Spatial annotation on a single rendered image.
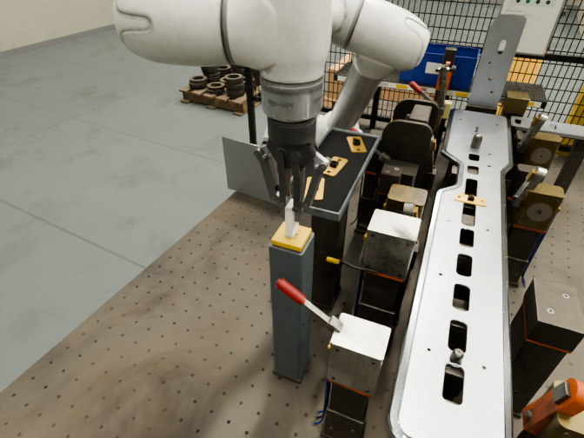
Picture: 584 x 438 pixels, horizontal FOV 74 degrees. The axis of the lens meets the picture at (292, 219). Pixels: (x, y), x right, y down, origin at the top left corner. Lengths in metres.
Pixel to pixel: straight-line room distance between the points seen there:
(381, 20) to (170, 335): 0.98
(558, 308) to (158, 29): 0.84
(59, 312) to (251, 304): 1.39
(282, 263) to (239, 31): 0.41
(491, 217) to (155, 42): 0.90
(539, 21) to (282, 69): 1.63
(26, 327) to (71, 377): 1.23
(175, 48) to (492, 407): 0.72
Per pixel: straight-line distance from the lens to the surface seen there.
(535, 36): 2.07
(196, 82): 4.45
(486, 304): 0.90
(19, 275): 2.73
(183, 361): 1.12
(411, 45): 1.07
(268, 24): 0.52
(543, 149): 1.55
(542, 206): 1.24
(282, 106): 0.56
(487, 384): 0.79
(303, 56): 0.52
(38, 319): 2.42
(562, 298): 0.95
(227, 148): 1.58
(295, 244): 0.71
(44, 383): 1.23
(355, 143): 1.01
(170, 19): 0.56
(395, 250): 0.84
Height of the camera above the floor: 1.63
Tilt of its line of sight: 38 degrees down
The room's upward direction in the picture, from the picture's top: straight up
